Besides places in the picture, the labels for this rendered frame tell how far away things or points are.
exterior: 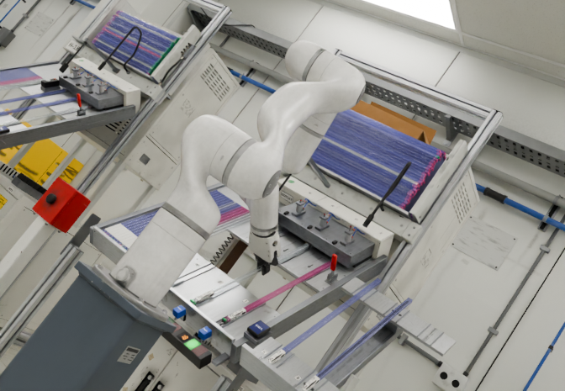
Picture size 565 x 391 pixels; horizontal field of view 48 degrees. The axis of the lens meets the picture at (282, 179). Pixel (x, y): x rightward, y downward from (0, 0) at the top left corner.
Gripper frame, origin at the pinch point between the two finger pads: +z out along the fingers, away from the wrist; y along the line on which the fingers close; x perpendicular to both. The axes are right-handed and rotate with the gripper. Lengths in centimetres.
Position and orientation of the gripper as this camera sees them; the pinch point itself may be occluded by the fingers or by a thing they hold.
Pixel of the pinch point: (263, 266)
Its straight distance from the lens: 201.8
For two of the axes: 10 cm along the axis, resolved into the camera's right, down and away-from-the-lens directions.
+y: -7.2, -4.1, 5.6
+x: -6.9, 4.0, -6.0
